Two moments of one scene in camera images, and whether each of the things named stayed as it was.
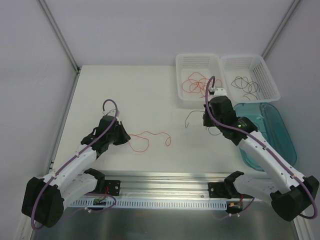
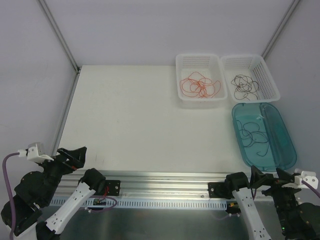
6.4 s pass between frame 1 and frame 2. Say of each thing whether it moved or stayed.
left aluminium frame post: stayed
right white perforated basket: stayed
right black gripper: moved
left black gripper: moved
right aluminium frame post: stayed
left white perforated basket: stayed
